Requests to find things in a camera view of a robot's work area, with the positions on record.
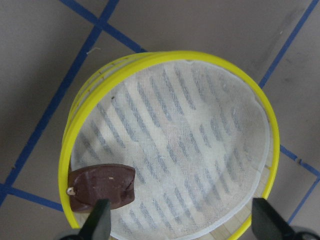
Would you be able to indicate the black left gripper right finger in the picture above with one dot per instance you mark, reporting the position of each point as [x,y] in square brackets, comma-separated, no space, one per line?
[267,224]

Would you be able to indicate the brown red bun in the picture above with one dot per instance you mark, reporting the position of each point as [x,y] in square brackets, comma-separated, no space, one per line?
[87,185]

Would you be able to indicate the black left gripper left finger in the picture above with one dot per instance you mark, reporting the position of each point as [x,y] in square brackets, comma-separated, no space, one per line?
[98,224]

